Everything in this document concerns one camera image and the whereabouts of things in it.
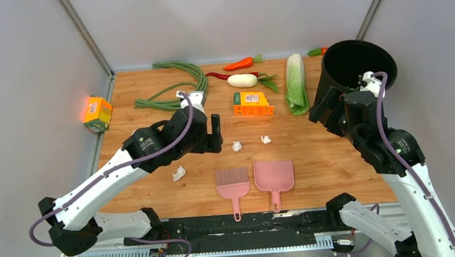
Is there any pink hand brush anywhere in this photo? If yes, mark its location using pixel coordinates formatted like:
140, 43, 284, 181
215, 167, 250, 222

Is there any pink dustpan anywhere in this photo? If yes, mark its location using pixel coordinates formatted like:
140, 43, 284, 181
253, 160, 295, 213

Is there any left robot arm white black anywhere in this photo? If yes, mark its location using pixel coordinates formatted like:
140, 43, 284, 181
38, 107, 223, 257

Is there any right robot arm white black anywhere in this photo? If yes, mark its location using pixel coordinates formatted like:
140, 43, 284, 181
309, 81, 455, 257

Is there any paper scrap centre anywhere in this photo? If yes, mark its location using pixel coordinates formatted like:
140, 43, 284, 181
232, 141, 242, 152

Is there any paper scrap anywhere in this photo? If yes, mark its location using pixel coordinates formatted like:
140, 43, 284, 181
232, 141, 242, 152
172, 165, 186, 181
261, 135, 272, 144

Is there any napa cabbage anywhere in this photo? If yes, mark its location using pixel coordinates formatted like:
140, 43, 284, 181
285, 53, 310, 116

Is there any paper scrap front left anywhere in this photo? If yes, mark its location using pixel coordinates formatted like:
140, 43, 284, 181
172, 165, 186, 181

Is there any orange box on table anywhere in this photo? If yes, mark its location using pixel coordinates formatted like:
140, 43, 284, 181
233, 92, 274, 116

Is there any green long beans bundle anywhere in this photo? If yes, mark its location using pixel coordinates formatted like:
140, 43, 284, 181
130, 58, 211, 115

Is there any paper scrap right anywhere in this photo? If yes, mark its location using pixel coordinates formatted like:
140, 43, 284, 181
261, 135, 272, 144

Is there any black trash bin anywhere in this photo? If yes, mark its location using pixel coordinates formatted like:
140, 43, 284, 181
313, 40, 398, 105

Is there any red chili pepper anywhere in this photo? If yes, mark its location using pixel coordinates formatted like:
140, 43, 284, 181
206, 72, 259, 80

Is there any white radish with leaves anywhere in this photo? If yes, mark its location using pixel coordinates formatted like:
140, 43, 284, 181
227, 73, 279, 93

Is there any carrot behind bin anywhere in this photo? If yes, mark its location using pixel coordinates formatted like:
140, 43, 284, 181
307, 47, 328, 57

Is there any orange carrot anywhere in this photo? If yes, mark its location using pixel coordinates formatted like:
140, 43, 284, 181
223, 54, 263, 71

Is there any orange yellow sponge pack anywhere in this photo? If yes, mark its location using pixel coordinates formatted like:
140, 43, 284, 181
82, 96, 113, 133

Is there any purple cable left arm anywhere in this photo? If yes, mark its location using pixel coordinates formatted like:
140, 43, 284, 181
17, 90, 206, 250

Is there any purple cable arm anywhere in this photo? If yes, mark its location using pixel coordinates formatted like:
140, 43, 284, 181
370, 66, 455, 257
17, 90, 206, 250

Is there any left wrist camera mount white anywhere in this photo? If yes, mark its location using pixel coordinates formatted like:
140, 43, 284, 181
176, 90, 206, 114

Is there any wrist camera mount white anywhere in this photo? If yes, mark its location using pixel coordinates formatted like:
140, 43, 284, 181
357, 71, 382, 98
176, 90, 206, 114

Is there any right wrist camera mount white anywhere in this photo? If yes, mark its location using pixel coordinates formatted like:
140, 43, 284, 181
357, 71, 382, 98

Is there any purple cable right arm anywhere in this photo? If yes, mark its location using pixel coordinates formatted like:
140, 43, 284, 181
370, 66, 455, 257

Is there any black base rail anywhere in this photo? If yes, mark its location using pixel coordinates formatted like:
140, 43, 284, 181
121, 201, 370, 257

